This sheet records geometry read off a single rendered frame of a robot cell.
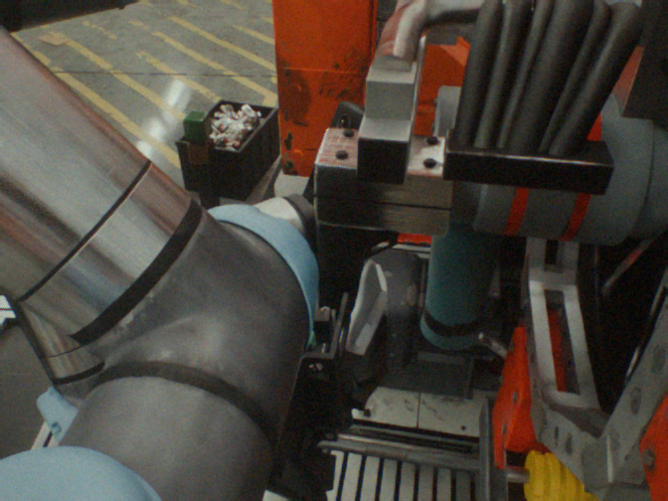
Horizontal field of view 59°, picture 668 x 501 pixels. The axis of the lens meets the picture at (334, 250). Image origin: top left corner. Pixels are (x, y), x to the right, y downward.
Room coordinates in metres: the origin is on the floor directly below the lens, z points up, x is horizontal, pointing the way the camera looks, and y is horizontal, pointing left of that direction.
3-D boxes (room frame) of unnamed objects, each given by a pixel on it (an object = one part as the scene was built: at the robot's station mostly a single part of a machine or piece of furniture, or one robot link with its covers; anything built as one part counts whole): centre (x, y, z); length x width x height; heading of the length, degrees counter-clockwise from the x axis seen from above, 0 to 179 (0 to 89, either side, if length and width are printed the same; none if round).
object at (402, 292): (0.79, -0.23, 0.26); 0.42 x 0.18 x 0.35; 80
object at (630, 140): (0.48, -0.20, 0.85); 0.21 x 0.14 x 0.14; 80
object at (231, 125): (1.10, 0.22, 0.51); 0.20 x 0.14 x 0.13; 162
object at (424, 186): (0.34, -0.03, 0.93); 0.09 x 0.05 x 0.05; 80
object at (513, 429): (0.46, -0.30, 0.48); 0.16 x 0.12 x 0.17; 80
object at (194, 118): (0.95, 0.24, 0.64); 0.04 x 0.04 x 0.04; 80
